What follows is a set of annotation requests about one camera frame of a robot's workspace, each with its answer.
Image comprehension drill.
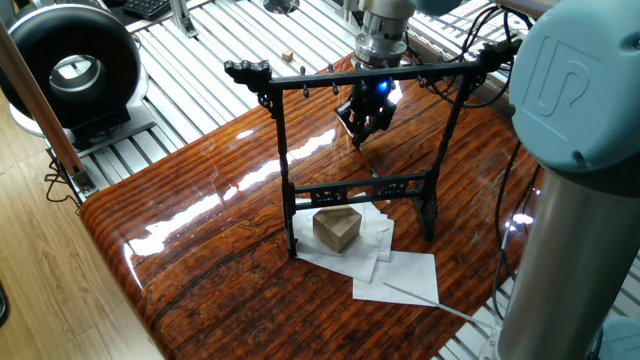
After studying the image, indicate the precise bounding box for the black round duct fan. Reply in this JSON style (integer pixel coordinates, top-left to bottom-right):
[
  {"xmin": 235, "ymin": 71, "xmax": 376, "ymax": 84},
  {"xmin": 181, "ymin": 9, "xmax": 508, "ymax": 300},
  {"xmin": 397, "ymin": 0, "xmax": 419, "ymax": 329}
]
[{"xmin": 0, "ymin": 4, "xmax": 149, "ymax": 142}]

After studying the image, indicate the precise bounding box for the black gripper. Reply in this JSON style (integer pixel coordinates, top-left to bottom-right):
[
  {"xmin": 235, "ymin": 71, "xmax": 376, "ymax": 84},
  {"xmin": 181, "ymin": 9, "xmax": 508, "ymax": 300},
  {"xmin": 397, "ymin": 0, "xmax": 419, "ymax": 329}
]
[{"xmin": 334, "ymin": 62, "xmax": 401, "ymax": 151}]

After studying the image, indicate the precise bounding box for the black keyboard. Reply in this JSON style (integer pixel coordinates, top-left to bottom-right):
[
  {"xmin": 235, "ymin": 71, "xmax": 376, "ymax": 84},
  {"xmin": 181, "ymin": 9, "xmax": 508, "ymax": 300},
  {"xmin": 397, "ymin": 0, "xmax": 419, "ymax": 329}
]
[{"xmin": 124, "ymin": 0, "xmax": 180, "ymax": 22}]

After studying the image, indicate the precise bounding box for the thin calligraphy brush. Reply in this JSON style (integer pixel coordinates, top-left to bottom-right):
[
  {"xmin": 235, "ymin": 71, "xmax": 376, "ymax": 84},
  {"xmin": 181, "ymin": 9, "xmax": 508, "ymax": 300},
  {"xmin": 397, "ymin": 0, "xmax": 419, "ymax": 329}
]
[{"xmin": 352, "ymin": 140, "xmax": 383, "ymax": 183}]

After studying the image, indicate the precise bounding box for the black metal pen rack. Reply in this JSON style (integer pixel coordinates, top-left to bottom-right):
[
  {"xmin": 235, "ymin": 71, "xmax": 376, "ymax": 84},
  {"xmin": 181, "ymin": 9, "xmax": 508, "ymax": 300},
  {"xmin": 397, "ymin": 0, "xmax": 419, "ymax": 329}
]
[{"xmin": 222, "ymin": 35, "xmax": 526, "ymax": 263}]

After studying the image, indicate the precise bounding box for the white paper sheet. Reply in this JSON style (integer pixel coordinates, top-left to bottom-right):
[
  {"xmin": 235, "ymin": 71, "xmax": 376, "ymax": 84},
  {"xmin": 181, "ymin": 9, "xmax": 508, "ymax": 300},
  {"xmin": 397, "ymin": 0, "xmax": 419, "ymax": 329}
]
[
  {"xmin": 291, "ymin": 200, "xmax": 379, "ymax": 283},
  {"xmin": 351, "ymin": 250, "xmax": 441, "ymax": 308},
  {"xmin": 340, "ymin": 204, "xmax": 397, "ymax": 263}
]

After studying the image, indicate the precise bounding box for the large wooden block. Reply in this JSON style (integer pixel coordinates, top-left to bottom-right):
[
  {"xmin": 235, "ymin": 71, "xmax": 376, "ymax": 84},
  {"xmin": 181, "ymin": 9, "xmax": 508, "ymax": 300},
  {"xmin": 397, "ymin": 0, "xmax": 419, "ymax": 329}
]
[{"xmin": 312, "ymin": 206, "xmax": 363, "ymax": 253}]

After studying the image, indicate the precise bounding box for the brown wooden pole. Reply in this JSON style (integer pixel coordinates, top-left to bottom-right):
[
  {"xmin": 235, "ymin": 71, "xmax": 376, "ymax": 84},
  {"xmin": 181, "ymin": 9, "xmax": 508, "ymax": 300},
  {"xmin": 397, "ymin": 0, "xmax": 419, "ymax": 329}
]
[{"xmin": 0, "ymin": 18, "xmax": 87, "ymax": 187}]

